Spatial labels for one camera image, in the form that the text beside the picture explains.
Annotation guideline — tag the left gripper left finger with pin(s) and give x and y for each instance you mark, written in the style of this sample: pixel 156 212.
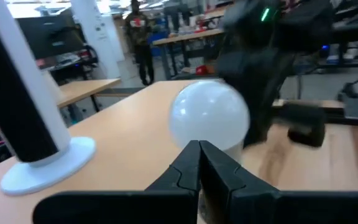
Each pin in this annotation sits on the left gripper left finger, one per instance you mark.
pixel 135 205

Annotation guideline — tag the black aluminium frame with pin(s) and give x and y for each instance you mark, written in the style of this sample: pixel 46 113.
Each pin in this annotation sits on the black aluminium frame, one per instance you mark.
pixel 332 119

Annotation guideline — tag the white round lightbulb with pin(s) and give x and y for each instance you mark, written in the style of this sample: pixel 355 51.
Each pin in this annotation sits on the white round lightbulb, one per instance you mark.
pixel 208 115

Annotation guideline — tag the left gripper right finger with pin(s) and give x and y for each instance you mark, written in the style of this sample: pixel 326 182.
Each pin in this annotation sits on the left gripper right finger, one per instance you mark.
pixel 291 208

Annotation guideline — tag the black monitor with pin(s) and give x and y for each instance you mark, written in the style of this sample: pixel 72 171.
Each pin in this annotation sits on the black monitor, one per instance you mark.
pixel 50 37

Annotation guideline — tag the light wooden desk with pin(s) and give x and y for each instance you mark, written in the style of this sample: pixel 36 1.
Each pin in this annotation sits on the light wooden desk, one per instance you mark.
pixel 82 90
pixel 129 140

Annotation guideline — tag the small red item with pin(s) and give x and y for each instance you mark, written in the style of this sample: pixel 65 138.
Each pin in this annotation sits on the small red item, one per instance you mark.
pixel 201 70

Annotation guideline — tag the white lamp base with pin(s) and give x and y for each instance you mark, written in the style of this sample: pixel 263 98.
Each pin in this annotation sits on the white lamp base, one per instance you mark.
pixel 26 93

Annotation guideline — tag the white pillar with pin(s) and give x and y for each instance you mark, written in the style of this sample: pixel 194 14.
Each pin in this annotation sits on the white pillar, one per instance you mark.
pixel 95 37

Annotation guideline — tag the person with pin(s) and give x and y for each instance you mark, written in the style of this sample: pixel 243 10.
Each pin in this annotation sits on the person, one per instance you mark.
pixel 140 40
pixel 176 12

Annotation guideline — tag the wooden workbench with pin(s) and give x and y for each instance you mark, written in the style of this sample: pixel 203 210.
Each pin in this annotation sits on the wooden workbench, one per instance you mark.
pixel 188 35

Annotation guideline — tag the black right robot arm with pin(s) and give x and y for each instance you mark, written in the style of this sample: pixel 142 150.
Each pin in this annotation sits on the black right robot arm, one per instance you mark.
pixel 306 25

